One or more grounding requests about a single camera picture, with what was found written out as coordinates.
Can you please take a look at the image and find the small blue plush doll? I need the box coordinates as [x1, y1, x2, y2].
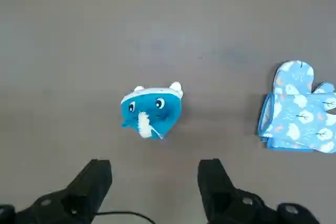
[120, 81, 184, 140]

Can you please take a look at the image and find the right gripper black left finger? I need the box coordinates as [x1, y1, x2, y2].
[0, 158, 113, 224]

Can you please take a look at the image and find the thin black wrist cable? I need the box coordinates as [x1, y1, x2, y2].
[96, 210, 156, 224]

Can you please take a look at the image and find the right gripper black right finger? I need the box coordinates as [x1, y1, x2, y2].
[197, 158, 320, 224]

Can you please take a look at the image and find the blue patterned oven mitt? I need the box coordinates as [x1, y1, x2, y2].
[258, 81, 336, 154]
[272, 60, 315, 95]

